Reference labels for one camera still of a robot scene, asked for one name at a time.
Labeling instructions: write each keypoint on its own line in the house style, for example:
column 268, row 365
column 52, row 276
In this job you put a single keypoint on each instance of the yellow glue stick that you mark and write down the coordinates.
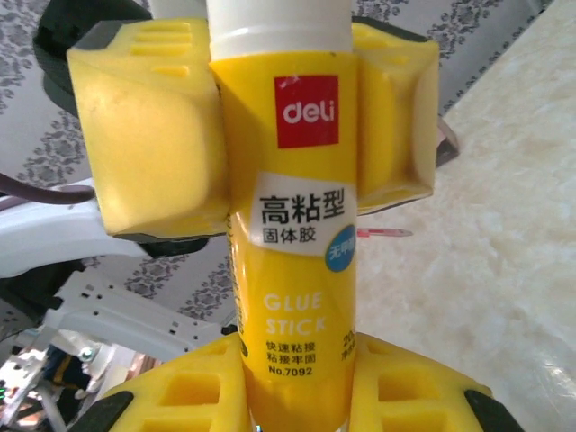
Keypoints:
column 292, row 279

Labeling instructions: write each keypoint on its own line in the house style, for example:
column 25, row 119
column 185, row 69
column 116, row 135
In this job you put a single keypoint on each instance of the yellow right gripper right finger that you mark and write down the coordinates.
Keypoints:
column 405, row 396

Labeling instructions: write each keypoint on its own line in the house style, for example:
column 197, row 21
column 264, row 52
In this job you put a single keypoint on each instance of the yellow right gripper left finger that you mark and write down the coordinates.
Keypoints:
column 189, row 396

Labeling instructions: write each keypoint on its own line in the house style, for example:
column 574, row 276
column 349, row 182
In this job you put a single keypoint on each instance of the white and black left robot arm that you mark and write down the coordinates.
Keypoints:
column 135, row 324

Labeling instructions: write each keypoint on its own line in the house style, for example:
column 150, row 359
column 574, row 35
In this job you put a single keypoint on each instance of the pink pencil sharpener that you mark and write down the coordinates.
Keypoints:
column 449, row 144

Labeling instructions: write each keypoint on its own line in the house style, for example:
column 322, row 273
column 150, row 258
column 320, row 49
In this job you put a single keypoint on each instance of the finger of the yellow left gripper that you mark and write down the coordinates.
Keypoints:
column 153, row 135
column 396, row 117

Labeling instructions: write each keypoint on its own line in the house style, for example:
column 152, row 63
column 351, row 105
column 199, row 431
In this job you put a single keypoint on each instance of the red pen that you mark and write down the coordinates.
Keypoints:
column 387, row 232

